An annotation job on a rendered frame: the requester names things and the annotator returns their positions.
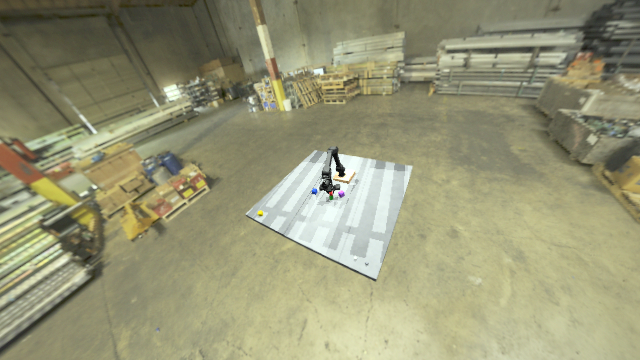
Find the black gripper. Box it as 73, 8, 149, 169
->
319, 182, 340, 194

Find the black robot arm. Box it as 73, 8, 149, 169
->
321, 146, 346, 193

